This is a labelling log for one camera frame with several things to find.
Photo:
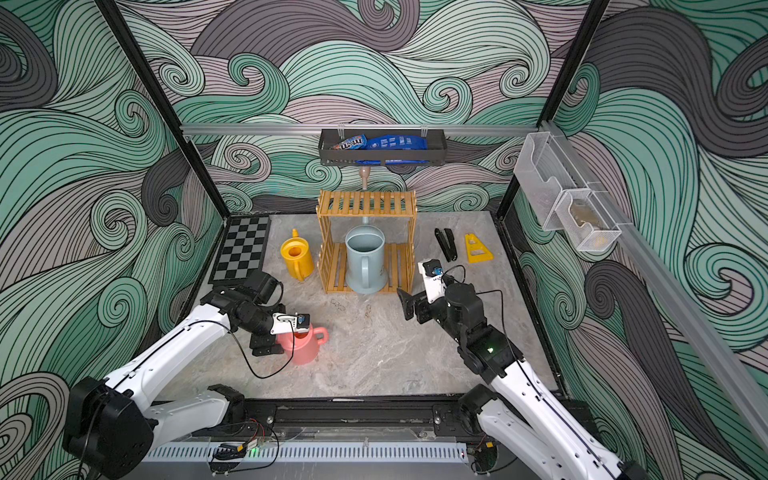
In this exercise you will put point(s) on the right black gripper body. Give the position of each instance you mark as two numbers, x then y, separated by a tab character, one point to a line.
442	309

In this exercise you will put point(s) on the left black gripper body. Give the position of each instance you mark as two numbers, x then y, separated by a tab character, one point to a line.
261	326

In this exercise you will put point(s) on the yellow plastic watering can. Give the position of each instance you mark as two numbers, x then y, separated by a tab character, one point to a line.
296	253

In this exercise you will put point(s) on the pink plastic watering can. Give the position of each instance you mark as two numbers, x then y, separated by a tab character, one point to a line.
303	348

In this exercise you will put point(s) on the wooden slatted shelf rack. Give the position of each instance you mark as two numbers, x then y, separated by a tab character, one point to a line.
399	258

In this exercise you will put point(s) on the light blue long-spout watering can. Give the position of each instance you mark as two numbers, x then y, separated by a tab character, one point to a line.
364	244

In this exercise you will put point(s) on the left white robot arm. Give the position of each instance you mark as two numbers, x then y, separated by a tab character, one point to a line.
112	423

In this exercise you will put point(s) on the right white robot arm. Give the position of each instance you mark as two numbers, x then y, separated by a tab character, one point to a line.
512	405

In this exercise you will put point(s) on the black grey chessboard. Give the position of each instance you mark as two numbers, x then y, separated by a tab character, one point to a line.
241	251

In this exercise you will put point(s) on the yellow triangular stand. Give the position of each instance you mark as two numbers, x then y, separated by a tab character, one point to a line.
476	250

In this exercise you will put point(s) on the black stapler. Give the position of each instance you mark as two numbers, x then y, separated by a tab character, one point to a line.
446	240

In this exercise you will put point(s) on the blue snack bag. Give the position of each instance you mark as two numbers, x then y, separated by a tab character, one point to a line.
397	142

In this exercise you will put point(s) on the small candy packet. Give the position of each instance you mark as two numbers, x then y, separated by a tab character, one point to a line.
356	142

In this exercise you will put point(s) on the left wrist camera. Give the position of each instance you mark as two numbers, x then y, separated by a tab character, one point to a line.
283	323

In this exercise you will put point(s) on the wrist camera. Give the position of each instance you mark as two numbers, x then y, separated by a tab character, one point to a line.
283	323
432	273

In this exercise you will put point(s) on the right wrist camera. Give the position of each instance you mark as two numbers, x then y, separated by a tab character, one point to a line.
432	273

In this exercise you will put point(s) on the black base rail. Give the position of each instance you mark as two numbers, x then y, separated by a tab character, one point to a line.
424	415

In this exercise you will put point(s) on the white slotted cable duct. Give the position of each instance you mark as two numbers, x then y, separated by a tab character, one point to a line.
318	452

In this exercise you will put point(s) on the clear plastic wall bin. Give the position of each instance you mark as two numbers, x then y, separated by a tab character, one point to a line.
560	197

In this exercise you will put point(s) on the black wall basket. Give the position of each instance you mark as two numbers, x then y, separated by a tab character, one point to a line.
435	154

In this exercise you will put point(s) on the aluminium wall rail right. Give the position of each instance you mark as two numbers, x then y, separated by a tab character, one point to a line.
743	392

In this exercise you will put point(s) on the black corner frame post left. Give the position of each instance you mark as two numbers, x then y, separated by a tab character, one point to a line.
121	31

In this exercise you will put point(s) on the black corner frame post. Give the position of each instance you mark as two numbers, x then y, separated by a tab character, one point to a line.
121	31
573	53

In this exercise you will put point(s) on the black corner frame post right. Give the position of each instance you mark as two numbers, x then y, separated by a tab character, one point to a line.
573	53

